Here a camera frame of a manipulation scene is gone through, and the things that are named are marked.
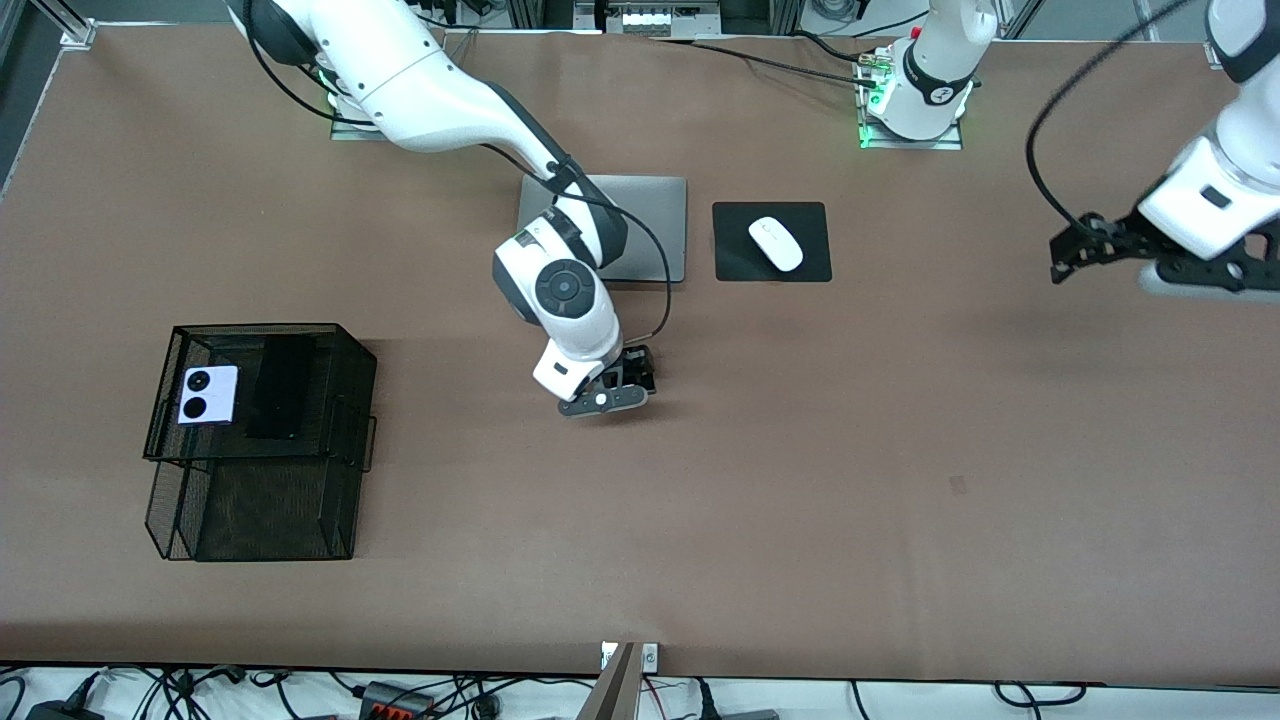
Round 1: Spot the black bar smartphone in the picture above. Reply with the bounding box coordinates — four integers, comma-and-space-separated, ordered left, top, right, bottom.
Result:
244, 335, 317, 442

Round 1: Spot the lavender flip phone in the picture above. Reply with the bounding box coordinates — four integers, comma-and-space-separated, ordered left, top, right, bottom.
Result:
177, 365, 241, 427

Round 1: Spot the silver closed laptop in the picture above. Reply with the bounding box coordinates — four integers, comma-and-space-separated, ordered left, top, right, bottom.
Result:
517, 175, 689, 284

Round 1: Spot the black mouse pad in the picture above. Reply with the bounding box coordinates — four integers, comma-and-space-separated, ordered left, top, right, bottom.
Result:
712, 201, 833, 283

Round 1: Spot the white computer mouse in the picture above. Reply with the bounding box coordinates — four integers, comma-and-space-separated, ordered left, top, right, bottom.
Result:
748, 216, 804, 273

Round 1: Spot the white outlet block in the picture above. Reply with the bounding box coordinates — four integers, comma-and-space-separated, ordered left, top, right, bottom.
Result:
620, 8, 703, 37

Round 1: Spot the black orange power strip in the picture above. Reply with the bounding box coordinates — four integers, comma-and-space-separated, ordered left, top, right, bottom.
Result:
358, 682, 438, 720

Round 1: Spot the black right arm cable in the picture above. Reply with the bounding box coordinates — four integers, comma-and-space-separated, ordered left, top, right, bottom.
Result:
240, 0, 674, 349

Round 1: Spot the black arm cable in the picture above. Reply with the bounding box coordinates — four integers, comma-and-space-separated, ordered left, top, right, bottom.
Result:
240, 0, 674, 349
1026, 0, 1196, 241

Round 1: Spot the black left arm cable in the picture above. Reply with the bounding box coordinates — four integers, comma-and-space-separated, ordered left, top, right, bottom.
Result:
1026, 0, 1196, 241

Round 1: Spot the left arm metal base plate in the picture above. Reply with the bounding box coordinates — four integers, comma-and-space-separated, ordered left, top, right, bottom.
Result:
856, 50, 964, 152

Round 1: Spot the black mesh tray with handles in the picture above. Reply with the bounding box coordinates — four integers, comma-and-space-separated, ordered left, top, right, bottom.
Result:
143, 323, 378, 473

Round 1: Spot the small metal table bracket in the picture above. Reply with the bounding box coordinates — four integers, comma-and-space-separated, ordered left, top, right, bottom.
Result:
600, 642, 661, 673

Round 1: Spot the thin black table cable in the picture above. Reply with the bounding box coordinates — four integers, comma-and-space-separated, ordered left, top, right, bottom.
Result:
790, 30, 873, 63

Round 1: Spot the thick black table cable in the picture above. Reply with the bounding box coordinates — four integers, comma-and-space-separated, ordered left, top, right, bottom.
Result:
648, 36, 881, 89

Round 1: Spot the grey camera post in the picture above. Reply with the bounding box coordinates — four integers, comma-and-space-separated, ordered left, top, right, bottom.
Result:
578, 642, 641, 720

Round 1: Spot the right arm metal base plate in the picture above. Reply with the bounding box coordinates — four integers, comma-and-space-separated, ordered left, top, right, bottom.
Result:
330, 95, 401, 142

